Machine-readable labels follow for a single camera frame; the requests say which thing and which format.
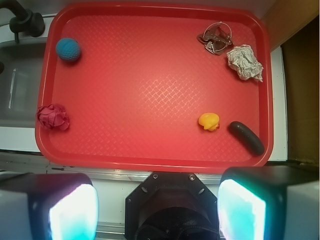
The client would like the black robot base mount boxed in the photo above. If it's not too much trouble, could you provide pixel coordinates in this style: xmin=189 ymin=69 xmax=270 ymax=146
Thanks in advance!
xmin=124 ymin=172 xmax=221 ymax=240

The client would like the crumpled red paper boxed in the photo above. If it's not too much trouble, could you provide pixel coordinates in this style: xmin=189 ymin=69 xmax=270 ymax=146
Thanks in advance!
xmin=36 ymin=104 xmax=70 ymax=131

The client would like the black faucet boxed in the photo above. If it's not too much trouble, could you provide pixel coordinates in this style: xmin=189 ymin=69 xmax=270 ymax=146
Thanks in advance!
xmin=0 ymin=0 xmax=46 ymax=44

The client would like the dark plastic pickle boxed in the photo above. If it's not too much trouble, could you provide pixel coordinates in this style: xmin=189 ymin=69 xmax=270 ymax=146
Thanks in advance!
xmin=229 ymin=121 xmax=265 ymax=156

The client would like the grey sink basin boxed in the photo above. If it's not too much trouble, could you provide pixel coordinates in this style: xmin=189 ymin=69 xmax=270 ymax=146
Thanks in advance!
xmin=0 ymin=37 xmax=47 ymax=128

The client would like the red plastic tray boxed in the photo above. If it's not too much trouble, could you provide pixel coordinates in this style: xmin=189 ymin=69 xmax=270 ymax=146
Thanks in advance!
xmin=35 ymin=2 xmax=273 ymax=173

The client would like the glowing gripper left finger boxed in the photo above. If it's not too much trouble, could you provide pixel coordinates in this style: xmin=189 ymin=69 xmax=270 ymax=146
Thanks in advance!
xmin=0 ymin=173 xmax=99 ymax=240

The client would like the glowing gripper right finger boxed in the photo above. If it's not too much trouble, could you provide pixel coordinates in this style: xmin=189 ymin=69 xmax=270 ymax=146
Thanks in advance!
xmin=217 ymin=165 xmax=320 ymax=240

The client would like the blue dimpled ball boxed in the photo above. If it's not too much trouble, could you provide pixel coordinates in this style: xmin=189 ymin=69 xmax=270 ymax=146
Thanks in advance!
xmin=55 ymin=38 xmax=81 ymax=62

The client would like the crumpled white paper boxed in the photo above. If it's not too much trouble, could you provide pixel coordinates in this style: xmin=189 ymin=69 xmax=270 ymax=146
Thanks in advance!
xmin=226 ymin=44 xmax=264 ymax=83

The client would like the yellow rubber duck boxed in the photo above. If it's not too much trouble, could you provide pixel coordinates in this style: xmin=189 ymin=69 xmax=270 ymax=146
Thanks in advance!
xmin=198 ymin=112 xmax=220 ymax=132

